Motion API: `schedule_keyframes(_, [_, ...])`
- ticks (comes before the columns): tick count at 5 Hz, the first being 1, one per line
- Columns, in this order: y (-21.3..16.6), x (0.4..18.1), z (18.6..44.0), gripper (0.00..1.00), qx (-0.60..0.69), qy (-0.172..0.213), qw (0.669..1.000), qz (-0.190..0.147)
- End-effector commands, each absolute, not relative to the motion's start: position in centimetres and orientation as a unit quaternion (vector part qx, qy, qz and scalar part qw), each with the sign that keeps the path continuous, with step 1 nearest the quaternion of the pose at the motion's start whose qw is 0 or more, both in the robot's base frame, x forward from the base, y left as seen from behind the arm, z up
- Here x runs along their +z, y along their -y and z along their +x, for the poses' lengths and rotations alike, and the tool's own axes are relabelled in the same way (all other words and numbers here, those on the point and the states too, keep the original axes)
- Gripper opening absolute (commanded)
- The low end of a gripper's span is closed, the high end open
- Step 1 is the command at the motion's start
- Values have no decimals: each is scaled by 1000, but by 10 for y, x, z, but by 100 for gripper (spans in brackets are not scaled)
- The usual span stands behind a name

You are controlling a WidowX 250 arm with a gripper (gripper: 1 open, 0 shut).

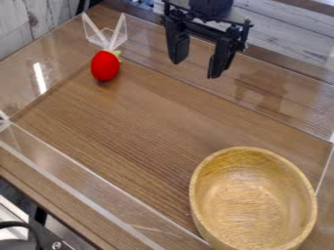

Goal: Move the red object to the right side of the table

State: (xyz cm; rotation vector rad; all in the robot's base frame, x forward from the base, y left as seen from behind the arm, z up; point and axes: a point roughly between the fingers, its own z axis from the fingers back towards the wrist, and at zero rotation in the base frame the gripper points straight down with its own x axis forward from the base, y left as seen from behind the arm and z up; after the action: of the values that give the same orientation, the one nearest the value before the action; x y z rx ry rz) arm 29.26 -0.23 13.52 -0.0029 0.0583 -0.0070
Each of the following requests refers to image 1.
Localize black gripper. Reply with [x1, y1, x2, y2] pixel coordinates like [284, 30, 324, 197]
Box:
[161, 0, 252, 78]

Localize red toy strawberry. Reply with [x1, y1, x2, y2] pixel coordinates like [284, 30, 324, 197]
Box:
[89, 50, 121, 82]

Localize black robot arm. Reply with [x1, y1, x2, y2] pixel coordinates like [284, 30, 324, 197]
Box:
[161, 0, 252, 79]

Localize wooden oval bowl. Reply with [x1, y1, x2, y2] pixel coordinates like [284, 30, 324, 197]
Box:
[189, 146, 316, 250]

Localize clear acrylic corner bracket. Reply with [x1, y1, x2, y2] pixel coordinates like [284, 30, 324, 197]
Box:
[81, 13, 128, 51]

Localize clear acrylic tray wall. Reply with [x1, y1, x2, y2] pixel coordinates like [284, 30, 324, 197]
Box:
[0, 7, 334, 250]

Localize black metal table bracket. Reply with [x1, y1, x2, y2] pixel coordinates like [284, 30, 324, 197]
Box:
[28, 207, 94, 250]

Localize black cable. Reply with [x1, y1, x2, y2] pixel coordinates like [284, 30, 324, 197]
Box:
[0, 221, 41, 250]

